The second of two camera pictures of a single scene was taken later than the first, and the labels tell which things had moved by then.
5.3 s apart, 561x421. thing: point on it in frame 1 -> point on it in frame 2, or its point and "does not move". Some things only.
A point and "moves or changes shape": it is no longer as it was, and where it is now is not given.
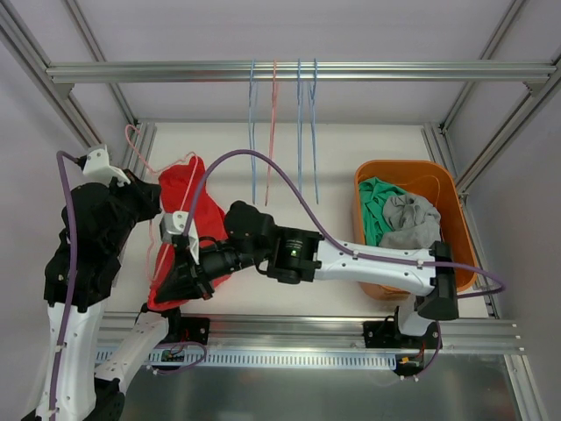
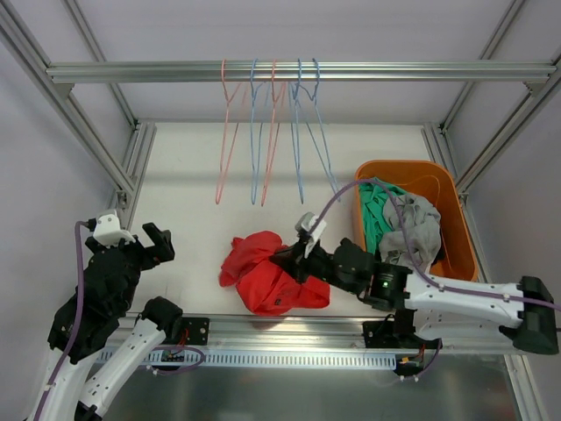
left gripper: x=143 y=196 -> x=143 y=247
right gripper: x=195 y=275 -> x=300 y=261
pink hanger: x=195 y=161 -> x=228 y=101
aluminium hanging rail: x=301 y=72 does not move
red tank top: x=177 y=191 -> x=266 y=287
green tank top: x=373 y=196 does not move
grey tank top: x=411 y=221 does not move
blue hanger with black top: x=312 y=94 moves or changes shape
